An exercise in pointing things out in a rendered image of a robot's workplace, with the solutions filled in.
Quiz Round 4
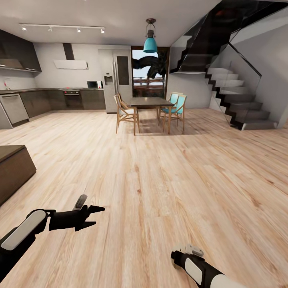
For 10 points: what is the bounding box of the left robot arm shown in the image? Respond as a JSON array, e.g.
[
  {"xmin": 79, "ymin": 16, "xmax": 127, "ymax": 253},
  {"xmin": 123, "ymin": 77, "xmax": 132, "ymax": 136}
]
[{"xmin": 0, "ymin": 194, "xmax": 105, "ymax": 283}]

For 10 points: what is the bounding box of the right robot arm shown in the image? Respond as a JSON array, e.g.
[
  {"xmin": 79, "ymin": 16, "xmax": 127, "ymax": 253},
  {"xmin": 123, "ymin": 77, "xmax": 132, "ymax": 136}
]
[{"xmin": 171, "ymin": 243, "xmax": 248, "ymax": 288}]

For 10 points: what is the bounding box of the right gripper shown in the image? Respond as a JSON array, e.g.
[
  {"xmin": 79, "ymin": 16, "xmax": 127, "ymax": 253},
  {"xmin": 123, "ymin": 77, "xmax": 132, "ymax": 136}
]
[{"xmin": 171, "ymin": 250, "xmax": 189, "ymax": 270}]

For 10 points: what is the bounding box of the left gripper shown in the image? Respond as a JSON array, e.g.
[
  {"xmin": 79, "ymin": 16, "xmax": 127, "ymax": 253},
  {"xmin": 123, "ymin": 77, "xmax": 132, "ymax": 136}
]
[{"xmin": 62, "ymin": 205, "xmax": 105, "ymax": 231}]

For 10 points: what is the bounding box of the pillar candle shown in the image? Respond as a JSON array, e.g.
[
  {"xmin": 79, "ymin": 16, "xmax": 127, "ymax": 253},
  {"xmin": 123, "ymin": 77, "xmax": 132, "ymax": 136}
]
[{"xmin": 171, "ymin": 244, "xmax": 186, "ymax": 269}]

